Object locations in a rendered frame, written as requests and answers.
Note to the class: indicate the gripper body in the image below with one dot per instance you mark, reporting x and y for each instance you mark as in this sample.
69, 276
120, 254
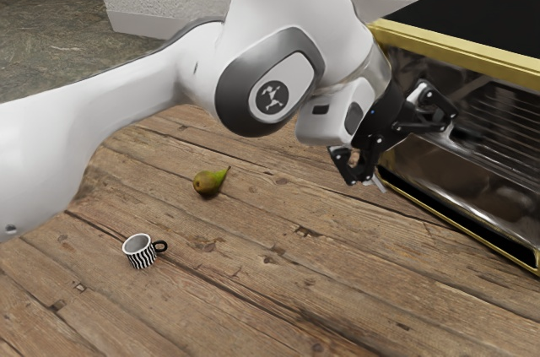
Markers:
381, 118

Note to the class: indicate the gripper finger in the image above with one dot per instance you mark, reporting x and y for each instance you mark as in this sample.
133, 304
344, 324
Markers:
358, 167
434, 114

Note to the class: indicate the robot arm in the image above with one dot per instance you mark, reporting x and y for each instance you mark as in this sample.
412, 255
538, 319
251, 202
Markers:
126, 91

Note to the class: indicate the gold and chrome oven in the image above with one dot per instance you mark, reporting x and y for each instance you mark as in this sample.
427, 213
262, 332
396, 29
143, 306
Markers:
468, 154

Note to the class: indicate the green pear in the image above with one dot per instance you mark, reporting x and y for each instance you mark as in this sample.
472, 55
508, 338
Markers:
206, 182

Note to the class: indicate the black white striped cup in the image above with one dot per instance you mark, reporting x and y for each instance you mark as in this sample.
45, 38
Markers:
139, 253

